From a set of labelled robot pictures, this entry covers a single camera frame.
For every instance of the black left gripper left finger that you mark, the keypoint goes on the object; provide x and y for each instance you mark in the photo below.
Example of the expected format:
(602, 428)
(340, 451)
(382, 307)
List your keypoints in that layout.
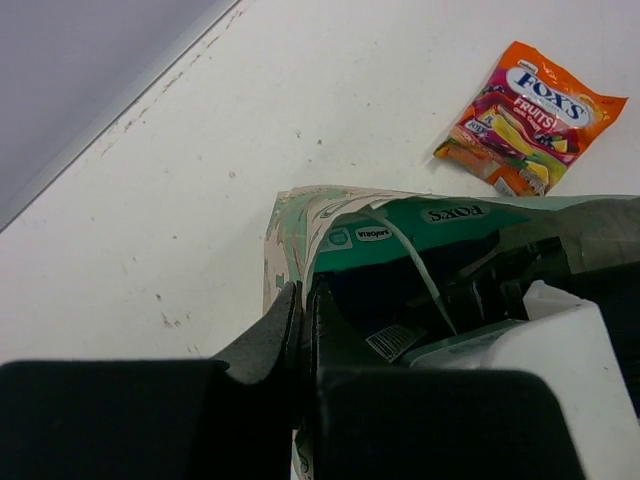
(224, 417)

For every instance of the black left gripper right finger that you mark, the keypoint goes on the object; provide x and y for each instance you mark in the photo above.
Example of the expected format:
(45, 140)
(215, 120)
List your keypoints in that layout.
(367, 419)

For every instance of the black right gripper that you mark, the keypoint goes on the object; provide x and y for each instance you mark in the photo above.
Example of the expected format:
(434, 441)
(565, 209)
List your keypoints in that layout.
(494, 291)

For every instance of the green patterned paper bag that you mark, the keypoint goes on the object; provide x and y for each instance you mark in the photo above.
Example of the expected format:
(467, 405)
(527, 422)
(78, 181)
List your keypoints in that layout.
(596, 232)

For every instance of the teal Fox's candy bag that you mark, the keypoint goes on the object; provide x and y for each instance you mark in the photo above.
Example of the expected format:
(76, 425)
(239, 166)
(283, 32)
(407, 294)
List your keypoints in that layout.
(384, 268)

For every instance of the orange Fox's fruits candy bag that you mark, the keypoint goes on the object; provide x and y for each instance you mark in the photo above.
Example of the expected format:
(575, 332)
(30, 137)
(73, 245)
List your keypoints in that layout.
(528, 124)

